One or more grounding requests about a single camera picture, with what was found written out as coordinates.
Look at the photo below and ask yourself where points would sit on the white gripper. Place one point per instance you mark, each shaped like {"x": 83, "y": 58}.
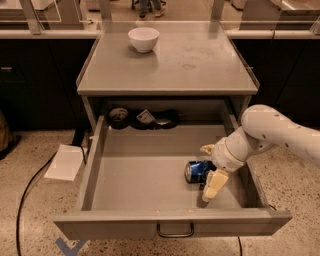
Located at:
{"x": 220, "y": 155}

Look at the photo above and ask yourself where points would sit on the crushed blue pepsi can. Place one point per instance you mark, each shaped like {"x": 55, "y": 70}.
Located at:
{"x": 196, "y": 171}

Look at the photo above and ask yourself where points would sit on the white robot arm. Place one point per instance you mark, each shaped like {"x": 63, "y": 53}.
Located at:
{"x": 261, "y": 128}

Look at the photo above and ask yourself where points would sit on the grey open drawer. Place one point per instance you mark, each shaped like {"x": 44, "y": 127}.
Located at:
{"x": 134, "y": 180}

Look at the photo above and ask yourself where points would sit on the grey cabinet counter unit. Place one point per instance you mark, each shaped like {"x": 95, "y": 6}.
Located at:
{"x": 192, "y": 66}

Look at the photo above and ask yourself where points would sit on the black device with tag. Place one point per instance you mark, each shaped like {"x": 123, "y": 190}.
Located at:
{"x": 146, "y": 120}

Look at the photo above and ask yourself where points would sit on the black tape roll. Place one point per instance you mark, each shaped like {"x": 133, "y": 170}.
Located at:
{"x": 118, "y": 118}

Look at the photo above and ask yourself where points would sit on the white ceramic bowl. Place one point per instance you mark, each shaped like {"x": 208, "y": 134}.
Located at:
{"x": 143, "y": 39}

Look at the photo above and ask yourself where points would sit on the white paper sheet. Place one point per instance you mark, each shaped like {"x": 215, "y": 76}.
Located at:
{"x": 66, "y": 162}

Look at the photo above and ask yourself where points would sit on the black metal drawer handle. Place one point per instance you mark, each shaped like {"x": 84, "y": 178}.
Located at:
{"x": 175, "y": 230}

